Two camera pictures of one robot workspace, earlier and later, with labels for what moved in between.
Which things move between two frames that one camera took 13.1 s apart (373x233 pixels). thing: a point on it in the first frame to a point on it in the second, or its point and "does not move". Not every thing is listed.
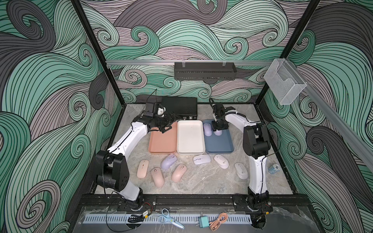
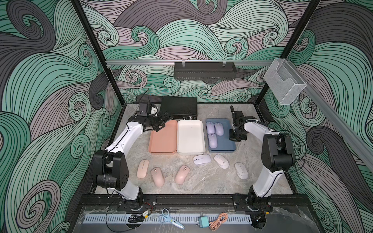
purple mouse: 218,132 does not move
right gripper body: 217,125 to 234,135
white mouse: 222,162 does not move
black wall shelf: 205,71 does not move
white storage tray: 190,137 does not move
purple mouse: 168,161 to 212,140
